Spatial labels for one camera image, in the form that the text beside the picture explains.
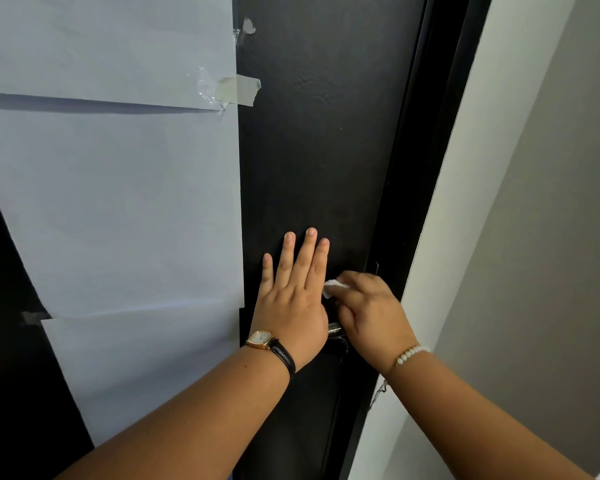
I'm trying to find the person's left hand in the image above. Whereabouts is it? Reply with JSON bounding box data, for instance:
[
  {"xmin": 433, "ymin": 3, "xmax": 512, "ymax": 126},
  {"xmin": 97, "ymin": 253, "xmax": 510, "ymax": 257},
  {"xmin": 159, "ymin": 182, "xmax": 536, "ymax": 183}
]
[{"xmin": 250, "ymin": 227, "xmax": 331, "ymax": 371}]

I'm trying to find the person's right hand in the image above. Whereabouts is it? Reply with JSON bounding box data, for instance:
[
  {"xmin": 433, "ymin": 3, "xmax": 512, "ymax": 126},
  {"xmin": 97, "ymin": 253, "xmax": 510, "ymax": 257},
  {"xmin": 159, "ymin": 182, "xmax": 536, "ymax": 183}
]
[{"xmin": 324, "ymin": 271, "xmax": 422, "ymax": 375}]

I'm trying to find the white tissue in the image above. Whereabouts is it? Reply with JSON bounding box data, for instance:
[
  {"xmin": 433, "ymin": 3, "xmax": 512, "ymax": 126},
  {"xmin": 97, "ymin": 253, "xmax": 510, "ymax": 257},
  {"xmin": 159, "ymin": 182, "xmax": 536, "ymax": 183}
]
[{"xmin": 322, "ymin": 278, "xmax": 351, "ymax": 299}]

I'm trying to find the person's right forearm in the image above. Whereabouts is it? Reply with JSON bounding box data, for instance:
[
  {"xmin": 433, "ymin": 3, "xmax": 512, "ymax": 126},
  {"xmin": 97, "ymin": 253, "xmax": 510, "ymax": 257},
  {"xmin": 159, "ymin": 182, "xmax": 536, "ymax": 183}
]
[{"xmin": 380, "ymin": 349, "xmax": 597, "ymax": 480}]

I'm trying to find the person's left forearm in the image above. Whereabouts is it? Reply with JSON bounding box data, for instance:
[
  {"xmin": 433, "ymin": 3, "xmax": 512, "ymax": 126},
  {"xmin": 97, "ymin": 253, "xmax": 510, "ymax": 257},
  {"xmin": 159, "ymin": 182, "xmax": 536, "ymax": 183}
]
[{"xmin": 55, "ymin": 346, "xmax": 293, "ymax": 480}]

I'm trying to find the black door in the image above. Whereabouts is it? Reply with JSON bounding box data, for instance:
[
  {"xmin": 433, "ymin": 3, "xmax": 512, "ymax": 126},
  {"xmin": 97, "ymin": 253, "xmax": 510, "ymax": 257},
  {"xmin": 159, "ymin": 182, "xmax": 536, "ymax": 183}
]
[{"xmin": 0, "ymin": 0, "xmax": 431, "ymax": 480}]

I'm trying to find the white paper sheet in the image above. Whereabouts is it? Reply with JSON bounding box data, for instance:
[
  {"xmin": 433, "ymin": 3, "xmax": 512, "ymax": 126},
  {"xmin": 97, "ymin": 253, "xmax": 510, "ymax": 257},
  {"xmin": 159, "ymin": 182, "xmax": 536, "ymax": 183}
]
[
  {"xmin": 0, "ymin": 0, "xmax": 239, "ymax": 112},
  {"xmin": 40, "ymin": 299, "xmax": 247, "ymax": 447},
  {"xmin": 0, "ymin": 91, "xmax": 246, "ymax": 319}
]

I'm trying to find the clear tape strip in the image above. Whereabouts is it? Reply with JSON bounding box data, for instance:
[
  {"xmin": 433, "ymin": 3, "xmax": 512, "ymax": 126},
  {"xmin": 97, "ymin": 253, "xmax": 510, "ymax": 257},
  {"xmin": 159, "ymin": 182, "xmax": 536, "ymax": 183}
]
[{"xmin": 196, "ymin": 66, "xmax": 262, "ymax": 113}]

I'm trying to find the torn tape scrap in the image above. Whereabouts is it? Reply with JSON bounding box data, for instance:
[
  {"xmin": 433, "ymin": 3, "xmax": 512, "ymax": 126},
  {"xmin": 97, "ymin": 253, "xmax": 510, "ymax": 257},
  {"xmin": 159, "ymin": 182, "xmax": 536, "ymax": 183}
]
[{"xmin": 233, "ymin": 17, "xmax": 257, "ymax": 46}]

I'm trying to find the dark metal door handle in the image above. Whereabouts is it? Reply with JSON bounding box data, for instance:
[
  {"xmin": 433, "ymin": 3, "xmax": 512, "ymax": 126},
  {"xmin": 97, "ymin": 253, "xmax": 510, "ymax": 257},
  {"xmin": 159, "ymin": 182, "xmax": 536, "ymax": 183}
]
[{"xmin": 327, "ymin": 322, "xmax": 352, "ymax": 356}]

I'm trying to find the gold wristwatch with black strap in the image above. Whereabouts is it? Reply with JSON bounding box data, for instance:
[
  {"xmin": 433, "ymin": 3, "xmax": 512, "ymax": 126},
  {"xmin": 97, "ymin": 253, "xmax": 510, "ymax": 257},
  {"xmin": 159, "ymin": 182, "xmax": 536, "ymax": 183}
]
[{"xmin": 245, "ymin": 330, "xmax": 297, "ymax": 380}]

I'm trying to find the white bead bracelet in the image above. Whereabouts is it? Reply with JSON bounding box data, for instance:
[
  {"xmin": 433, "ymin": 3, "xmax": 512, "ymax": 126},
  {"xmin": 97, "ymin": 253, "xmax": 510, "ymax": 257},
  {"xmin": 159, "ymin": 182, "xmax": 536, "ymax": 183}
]
[{"xmin": 395, "ymin": 345, "xmax": 432, "ymax": 367}]

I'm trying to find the black door frame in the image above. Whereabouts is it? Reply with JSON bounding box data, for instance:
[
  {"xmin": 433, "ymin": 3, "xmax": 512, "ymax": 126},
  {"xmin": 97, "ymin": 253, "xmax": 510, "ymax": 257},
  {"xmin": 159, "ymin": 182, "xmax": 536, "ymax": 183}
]
[{"xmin": 339, "ymin": 0, "xmax": 495, "ymax": 480}]

